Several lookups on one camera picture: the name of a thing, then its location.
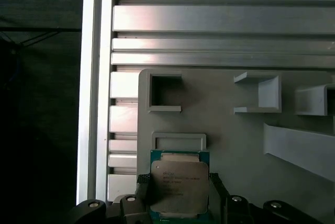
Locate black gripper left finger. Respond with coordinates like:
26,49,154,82
68,172,152,224

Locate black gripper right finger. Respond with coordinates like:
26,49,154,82
209,172,322,224

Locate silver topped CPU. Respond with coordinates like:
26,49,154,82
149,148,211,221

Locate grey parts rack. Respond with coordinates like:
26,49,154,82
137,68,335,224

